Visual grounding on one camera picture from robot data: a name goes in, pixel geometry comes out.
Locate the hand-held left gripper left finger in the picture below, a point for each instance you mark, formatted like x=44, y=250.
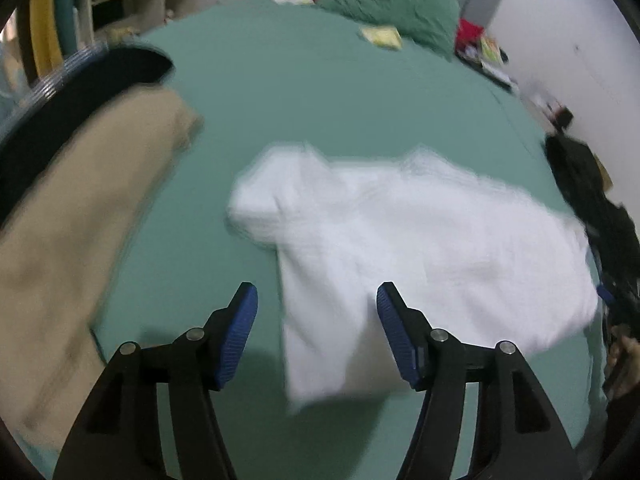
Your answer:
x=239, y=330

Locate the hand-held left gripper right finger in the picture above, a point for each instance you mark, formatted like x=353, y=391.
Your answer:
x=397, y=332

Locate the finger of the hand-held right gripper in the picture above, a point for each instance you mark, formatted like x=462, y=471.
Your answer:
x=606, y=294

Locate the white hoodie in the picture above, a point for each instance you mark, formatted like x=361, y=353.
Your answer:
x=400, y=245

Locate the pile of black clothes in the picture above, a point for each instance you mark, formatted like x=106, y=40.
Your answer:
x=590, y=200

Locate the person's right hand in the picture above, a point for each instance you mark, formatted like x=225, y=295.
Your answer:
x=627, y=365

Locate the small black box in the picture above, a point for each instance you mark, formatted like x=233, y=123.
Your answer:
x=562, y=117

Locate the folded beige garment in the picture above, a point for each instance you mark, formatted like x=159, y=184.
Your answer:
x=70, y=240

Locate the clutter of books and packets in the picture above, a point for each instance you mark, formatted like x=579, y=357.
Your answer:
x=490, y=60

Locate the folded black garment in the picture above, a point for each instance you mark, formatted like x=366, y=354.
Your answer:
x=90, y=90

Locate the yellow small packet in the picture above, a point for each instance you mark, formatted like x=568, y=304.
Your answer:
x=382, y=36

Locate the tablet computer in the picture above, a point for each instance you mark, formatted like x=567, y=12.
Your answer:
x=65, y=75

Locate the green pillow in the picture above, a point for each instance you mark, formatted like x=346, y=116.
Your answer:
x=395, y=5

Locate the teal curtain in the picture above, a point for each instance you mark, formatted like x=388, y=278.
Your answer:
x=65, y=5

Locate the yellow curtain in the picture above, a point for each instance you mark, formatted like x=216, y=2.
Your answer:
x=45, y=15

